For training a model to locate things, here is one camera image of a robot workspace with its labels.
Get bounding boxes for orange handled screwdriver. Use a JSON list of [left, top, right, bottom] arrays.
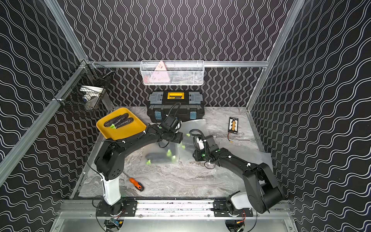
[[123, 172, 145, 191]]

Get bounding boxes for black phone with orange screen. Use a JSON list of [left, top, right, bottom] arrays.
[[228, 117, 239, 134]]

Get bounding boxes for clear zip-top bag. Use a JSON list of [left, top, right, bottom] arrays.
[[141, 142, 179, 165]]

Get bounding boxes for yellow plastic tray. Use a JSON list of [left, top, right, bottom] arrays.
[[96, 107, 146, 140]]

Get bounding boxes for clear plastic bag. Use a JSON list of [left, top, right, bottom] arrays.
[[178, 119, 209, 165], [225, 145, 273, 171]]

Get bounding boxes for white tape roll in basket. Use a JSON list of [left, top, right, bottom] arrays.
[[80, 86, 104, 102]]

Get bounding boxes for pink triangular card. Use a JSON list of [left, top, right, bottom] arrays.
[[149, 61, 171, 84]]

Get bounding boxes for black wire corner basket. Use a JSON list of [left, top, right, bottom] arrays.
[[54, 60, 114, 117]]

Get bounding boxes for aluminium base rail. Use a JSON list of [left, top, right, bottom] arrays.
[[57, 198, 290, 219]]

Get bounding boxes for white wire wall basket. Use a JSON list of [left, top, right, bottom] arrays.
[[140, 60, 205, 86]]

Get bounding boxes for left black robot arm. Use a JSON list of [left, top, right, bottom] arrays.
[[94, 116, 183, 206]]

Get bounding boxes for black yellow toolbox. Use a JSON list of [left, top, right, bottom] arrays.
[[147, 91, 205, 122]]

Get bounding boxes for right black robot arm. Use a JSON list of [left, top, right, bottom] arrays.
[[193, 135, 284, 214]]

